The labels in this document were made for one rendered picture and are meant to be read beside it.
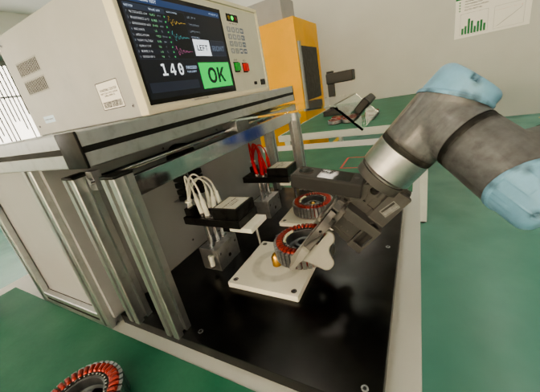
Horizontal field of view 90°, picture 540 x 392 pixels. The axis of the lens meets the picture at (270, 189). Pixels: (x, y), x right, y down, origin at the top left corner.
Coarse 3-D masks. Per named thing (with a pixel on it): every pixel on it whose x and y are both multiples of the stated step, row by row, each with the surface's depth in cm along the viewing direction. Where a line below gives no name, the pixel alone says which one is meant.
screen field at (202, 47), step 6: (198, 42) 53; (204, 42) 55; (210, 42) 56; (216, 42) 58; (222, 42) 59; (198, 48) 53; (204, 48) 55; (210, 48) 56; (216, 48) 58; (222, 48) 59; (198, 54) 53; (204, 54) 55; (210, 54) 56; (216, 54) 58; (222, 54) 59
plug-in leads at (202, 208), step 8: (184, 176) 54; (200, 176) 56; (192, 184) 57; (208, 184) 55; (208, 192) 59; (216, 192) 58; (192, 200) 58; (200, 200) 54; (208, 200) 59; (216, 200) 58; (192, 208) 57; (200, 208) 57; (208, 208) 59; (208, 216) 55
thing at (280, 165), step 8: (272, 168) 72; (280, 168) 71; (288, 168) 71; (296, 168) 75; (248, 176) 78; (256, 176) 76; (264, 176) 74; (272, 176) 73; (280, 176) 72; (288, 176) 71; (264, 184) 79; (280, 184) 73; (288, 184) 72; (264, 192) 80
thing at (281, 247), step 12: (288, 228) 54; (300, 228) 53; (312, 228) 52; (276, 240) 50; (288, 240) 52; (300, 240) 51; (276, 252) 48; (288, 252) 46; (288, 264) 46; (300, 264) 45; (312, 264) 45
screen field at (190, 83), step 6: (150, 84) 44; (156, 84) 45; (162, 84) 46; (168, 84) 47; (174, 84) 48; (180, 84) 49; (186, 84) 50; (192, 84) 52; (198, 84) 53; (156, 90) 45; (162, 90) 46; (168, 90) 47; (174, 90) 48
